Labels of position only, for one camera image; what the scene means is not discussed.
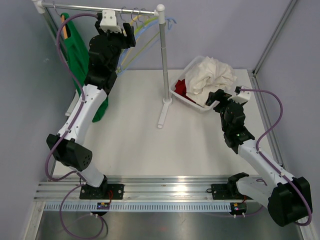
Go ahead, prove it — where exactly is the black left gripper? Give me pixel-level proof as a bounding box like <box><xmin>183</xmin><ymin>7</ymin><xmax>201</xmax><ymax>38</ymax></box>
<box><xmin>95</xmin><ymin>22</ymin><xmax>135</xmax><ymax>71</ymax></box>

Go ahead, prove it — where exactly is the yellow hanger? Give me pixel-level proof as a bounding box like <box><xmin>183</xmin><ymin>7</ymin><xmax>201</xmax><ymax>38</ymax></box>
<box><xmin>121</xmin><ymin>14</ymin><xmax>146</xmax><ymax>64</ymax></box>

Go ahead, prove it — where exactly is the beige t shirt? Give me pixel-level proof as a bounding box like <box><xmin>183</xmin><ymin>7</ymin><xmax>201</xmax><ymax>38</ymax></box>
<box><xmin>185</xmin><ymin>56</ymin><xmax>237</xmax><ymax>108</ymax></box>

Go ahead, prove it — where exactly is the lime green hanger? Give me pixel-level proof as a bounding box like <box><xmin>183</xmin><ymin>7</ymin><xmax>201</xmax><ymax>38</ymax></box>
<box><xmin>116</xmin><ymin>17</ymin><xmax>160</xmax><ymax>75</ymax></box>

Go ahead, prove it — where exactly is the red t shirt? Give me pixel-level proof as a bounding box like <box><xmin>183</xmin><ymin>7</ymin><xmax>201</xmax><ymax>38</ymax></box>
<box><xmin>174</xmin><ymin>79</ymin><xmax>196</xmax><ymax>104</ymax></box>

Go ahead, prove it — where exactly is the light blue plastic hanger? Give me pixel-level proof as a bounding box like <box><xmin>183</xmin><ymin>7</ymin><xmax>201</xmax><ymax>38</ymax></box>
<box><xmin>116</xmin><ymin>8</ymin><xmax>178</xmax><ymax>76</ymax></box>

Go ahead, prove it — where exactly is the green t shirt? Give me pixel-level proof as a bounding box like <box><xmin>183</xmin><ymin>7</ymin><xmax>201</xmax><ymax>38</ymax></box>
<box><xmin>62</xmin><ymin>20</ymin><xmax>109</xmax><ymax>123</ymax></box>

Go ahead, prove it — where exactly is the orange hanger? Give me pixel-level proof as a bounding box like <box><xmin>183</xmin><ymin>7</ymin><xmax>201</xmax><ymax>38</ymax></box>
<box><xmin>60</xmin><ymin>14</ymin><xmax>68</xmax><ymax>40</ymax></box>

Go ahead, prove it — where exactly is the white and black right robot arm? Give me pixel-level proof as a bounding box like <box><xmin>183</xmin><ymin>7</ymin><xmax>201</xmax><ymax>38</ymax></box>
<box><xmin>205</xmin><ymin>86</ymin><xmax>313</xmax><ymax>227</ymax></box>

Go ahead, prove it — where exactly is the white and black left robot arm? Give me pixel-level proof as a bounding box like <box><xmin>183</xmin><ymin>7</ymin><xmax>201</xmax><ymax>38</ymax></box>
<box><xmin>46</xmin><ymin>20</ymin><xmax>136</xmax><ymax>200</ymax></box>

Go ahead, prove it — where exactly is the silver clothes rack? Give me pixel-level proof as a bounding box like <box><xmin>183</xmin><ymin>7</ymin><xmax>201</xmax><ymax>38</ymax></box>
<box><xmin>33</xmin><ymin>0</ymin><xmax>172</xmax><ymax>129</ymax></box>

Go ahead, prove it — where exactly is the white plastic basket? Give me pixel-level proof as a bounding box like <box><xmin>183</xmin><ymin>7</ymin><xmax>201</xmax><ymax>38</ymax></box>
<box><xmin>169</xmin><ymin>55</ymin><xmax>217</xmax><ymax>113</ymax></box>

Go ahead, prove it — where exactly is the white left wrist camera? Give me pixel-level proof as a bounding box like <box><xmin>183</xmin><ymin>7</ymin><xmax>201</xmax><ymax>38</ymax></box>
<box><xmin>97</xmin><ymin>9</ymin><xmax>122</xmax><ymax>34</ymax></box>

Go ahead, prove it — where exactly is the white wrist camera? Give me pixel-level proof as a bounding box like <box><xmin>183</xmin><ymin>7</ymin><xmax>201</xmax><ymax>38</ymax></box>
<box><xmin>97</xmin><ymin>9</ymin><xmax>122</xmax><ymax>34</ymax></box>
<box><xmin>228</xmin><ymin>85</ymin><xmax>251</xmax><ymax>105</ymax></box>

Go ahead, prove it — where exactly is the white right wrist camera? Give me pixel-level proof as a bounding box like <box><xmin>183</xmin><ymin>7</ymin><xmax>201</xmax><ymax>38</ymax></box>
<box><xmin>228</xmin><ymin>85</ymin><xmax>251</xmax><ymax>105</ymax></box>

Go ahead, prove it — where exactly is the aluminium corner post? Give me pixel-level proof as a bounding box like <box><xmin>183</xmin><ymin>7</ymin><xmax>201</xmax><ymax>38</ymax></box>
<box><xmin>252</xmin><ymin>0</ymin><xmax>299</xmax><ymax>77</ymax></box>

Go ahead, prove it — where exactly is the aluminium frame rail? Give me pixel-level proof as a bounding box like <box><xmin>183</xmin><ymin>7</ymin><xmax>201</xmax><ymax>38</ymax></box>
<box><xmin>33</xmin><ymin>175</ymin><xmax>228</xmax><ymax>202</ymax></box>

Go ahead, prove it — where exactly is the white slotted cable duct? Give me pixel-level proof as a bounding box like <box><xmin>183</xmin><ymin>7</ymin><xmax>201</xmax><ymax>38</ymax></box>
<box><xmin>44</xmin><ymin>201</ymin><xmax>231</xmax><ymax>213</ymax></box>

